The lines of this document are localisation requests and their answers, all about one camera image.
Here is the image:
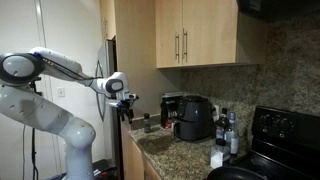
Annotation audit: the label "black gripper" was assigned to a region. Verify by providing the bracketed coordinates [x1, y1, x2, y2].
[116, 99, 135, 124]

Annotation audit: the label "metal bar cabinet handle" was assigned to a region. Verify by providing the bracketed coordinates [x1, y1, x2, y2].
[174, 32, 181, 62]
[181, 28, 188, 63]

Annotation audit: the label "cabinet door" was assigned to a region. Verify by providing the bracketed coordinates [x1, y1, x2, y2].
[155, 0, 184, 69]
[181, 0, 239, 67]

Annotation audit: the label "light wood lower cabinet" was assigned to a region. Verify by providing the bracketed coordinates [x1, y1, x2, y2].
[120, 116, 164, 180]

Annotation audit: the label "light wood cabinet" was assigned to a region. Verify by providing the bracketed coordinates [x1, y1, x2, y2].
[120, 116, 164, 180]
[154, 0, 268, 70]

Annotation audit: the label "black air fryer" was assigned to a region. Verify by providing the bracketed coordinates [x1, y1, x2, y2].
[173, 94, 216, 141]

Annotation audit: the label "cabinet door beside fridge panel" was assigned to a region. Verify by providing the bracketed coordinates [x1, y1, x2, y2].
[155, 0, 184, 69]

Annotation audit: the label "light wood upper cabinet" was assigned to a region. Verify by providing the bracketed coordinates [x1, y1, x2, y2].
[154, 0, 268, 70]

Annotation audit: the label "dark pepper shaker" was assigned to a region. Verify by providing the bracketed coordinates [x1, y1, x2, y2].
[143, 112, 152, 134]

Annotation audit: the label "black coffee maker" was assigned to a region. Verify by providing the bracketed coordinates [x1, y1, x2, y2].
[160, 92, 185, 130]

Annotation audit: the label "stainless steel refrigerator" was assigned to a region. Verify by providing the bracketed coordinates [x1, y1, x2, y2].
[94, 36, 118, 168]

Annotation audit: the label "tall wood side panel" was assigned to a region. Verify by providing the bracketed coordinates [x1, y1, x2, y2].
[99, 0, 182, 121]

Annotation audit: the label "dark glass oil bottle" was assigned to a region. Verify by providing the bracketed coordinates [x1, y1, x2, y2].
[214, 107, 231, 141]

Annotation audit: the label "white salt container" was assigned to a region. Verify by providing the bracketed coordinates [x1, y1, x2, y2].
[210, 138, 232, 170]

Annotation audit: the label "dark glass bottles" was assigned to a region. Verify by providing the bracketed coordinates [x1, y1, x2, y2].
[224, 111, 240, 156]

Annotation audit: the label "black frying pan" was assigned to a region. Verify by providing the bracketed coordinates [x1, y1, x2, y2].
[206, 165, 268, 180]

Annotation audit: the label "black stove knob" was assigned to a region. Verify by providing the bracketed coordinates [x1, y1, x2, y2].
[260, 114, 275, 130]
[277, 117, 294, 133]

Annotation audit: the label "black electric stove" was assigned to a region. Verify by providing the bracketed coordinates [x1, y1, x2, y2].
[229, 105, 320, 180]

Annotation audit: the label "curved refrigerator handle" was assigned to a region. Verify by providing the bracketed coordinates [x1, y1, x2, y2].
[94, 59, 108, 122]

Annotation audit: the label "white wall light switch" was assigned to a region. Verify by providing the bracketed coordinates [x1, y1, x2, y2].
[56, 86, 66, 98]

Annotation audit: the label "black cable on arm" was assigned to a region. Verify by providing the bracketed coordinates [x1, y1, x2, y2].
[40, 55, 105, 82]

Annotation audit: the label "black camera stand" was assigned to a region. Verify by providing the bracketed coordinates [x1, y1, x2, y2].
[21, 76, 44, 180]

